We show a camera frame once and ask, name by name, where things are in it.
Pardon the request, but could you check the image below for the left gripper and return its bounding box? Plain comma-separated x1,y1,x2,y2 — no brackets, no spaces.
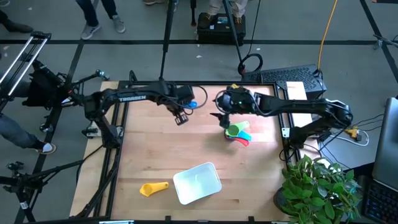
169,84,196,126

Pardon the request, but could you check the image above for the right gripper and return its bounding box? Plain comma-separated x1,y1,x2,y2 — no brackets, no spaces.
210,86,256,130

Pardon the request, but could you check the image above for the green measuring cup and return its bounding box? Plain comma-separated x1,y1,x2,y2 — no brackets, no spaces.
225,120,251,138

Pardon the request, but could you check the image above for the yellow measuring cup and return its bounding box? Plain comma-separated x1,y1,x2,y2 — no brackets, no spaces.
139,181,170,198

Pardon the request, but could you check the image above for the white plastic basket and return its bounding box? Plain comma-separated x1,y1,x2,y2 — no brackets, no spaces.
172,162,223,206

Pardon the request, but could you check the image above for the black perforated computer case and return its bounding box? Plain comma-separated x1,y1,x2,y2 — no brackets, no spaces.
241,64,328,100

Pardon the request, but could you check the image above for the black tripod pole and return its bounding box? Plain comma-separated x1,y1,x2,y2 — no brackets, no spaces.
158,0,177,82
222,0,245,63

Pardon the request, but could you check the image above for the black equipment case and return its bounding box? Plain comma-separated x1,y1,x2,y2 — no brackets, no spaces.
197,12,247,46

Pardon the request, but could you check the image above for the black plant pot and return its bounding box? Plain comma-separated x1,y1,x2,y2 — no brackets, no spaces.
273,186,292,215

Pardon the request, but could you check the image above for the person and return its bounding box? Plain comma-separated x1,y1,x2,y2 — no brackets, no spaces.
75,0,127,40
0,114,57,156
198,0,249,26

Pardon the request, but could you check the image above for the green leafy plant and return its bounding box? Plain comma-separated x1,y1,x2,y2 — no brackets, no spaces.
281,154,363,224

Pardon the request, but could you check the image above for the yellow power plug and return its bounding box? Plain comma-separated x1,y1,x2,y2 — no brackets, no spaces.
345,126,361,141

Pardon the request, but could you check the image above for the grey laptop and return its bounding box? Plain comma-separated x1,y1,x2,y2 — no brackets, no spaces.
371,96,398,190

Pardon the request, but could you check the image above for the black tripod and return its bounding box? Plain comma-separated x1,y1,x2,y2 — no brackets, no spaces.
0,160,85,224

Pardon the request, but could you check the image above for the black keyboard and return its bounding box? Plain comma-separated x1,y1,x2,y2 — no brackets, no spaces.
362,179,398,224

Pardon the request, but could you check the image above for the coiled black cable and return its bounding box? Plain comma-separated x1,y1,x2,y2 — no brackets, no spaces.
238,53,264,77

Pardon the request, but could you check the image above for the black table frame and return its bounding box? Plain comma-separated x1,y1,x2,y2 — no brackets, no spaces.
74,80,312,224

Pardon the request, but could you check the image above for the yellow cable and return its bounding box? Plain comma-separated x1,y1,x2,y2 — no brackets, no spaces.
317,0,339,71

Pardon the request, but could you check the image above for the white cable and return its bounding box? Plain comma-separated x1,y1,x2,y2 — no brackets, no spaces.
329,129,370,147

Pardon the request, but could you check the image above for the black camera rig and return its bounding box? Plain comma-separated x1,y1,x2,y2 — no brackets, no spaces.
23,60,109,110

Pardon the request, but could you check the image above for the silver camera slider rail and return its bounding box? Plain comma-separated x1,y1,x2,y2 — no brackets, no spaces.
0,30,52,103

